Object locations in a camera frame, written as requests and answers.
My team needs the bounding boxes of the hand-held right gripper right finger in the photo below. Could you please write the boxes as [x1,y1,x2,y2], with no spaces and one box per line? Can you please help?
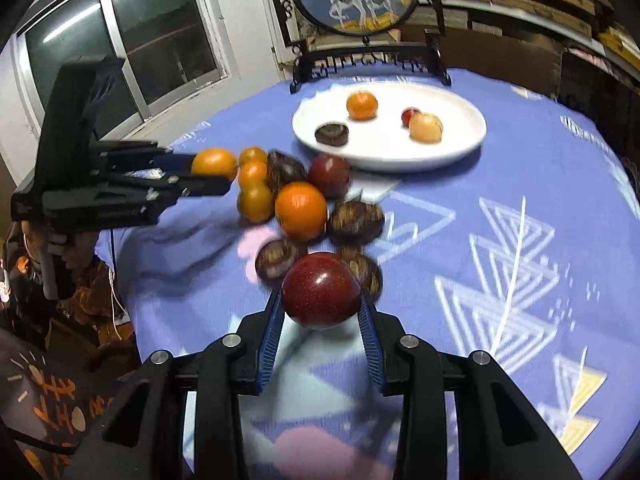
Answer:
[357,297,583,480]

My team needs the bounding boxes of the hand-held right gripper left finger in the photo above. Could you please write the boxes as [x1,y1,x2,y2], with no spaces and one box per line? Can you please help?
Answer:
[65,290,286,480]

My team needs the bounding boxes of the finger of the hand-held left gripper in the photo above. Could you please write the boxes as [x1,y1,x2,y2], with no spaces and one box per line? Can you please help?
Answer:
[95,141,198,176]
[45,175,233,225]

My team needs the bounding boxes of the smooth yellow-orange orange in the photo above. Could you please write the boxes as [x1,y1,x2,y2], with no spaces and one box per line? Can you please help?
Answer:
[191,148,238,181]

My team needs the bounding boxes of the small yellowish orange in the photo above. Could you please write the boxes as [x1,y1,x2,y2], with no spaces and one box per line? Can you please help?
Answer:
[236,182,276,225]

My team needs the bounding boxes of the large red plum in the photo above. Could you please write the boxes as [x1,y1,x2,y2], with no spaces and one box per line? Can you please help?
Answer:
[281,253,362,330]

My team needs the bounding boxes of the large deep orange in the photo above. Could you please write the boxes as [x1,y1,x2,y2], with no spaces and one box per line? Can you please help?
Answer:
[275,181,328,241]

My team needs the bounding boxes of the large dark passion fruit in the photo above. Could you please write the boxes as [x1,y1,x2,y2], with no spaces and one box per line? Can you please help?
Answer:
[327,200,386,246]

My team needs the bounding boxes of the white plate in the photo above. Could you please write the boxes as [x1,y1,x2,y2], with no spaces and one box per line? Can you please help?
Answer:
[292,84,487,173]

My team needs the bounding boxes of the window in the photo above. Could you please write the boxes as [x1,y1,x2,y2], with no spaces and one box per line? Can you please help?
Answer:
[12,0,236,136]

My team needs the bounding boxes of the blue patterned tablecloth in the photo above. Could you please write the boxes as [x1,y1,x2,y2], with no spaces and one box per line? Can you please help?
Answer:
[95,67,640,480]

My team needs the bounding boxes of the pale yellow fruit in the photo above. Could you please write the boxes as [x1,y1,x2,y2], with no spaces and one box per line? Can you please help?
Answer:
[409,113,444,144]

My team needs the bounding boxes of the dark patterned clothing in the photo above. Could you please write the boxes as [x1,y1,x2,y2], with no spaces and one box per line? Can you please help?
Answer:
[0,220,141,480]

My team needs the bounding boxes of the brown cardboard box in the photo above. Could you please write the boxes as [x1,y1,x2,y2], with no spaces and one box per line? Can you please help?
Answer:
[400,25,566,98]

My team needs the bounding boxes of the white shelf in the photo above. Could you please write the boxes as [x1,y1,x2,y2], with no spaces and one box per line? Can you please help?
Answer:
[440,2,616,56]

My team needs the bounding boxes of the white cable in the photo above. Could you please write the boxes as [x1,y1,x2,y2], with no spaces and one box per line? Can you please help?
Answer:
[107,265,128,326]

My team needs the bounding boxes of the black cable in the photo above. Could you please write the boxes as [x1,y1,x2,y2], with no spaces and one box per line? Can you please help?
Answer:
[0,420,76,456]

